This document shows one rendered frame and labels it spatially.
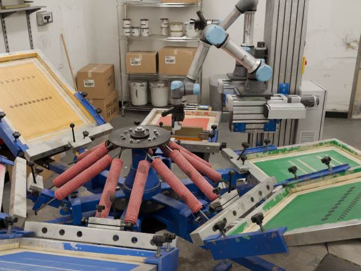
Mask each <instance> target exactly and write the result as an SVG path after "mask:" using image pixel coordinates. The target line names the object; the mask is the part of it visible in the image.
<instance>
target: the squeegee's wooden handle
mask: <svg viewBox="0 0 361 271"><path fill-rule="evenodd" d="M146 125H150V126H157V127H160V125H159V124H146ZM179 126H180V125H179ZM162 128H163V129H166V130H168V131H172V125H162ZM202 132H203V127H199V126H180V130H175V134H173V133H172V135H177V136H194V137H198V138H199V133H202Z"/></svg>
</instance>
